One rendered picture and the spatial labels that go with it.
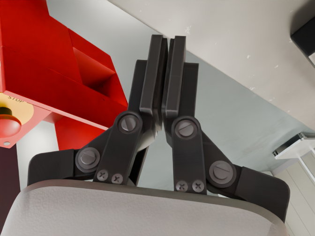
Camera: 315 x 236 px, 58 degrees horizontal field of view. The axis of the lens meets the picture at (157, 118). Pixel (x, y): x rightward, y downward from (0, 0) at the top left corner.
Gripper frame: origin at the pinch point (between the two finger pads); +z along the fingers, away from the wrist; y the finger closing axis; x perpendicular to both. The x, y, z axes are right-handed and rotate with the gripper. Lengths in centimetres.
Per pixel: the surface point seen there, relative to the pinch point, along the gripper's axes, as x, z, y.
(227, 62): -10.8, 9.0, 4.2
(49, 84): -13.5, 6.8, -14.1
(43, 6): -25.4, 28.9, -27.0
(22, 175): -180, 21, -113
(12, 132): -18.7, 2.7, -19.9
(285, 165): -417, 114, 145
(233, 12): -5.1, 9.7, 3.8
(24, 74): -10.9, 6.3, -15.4
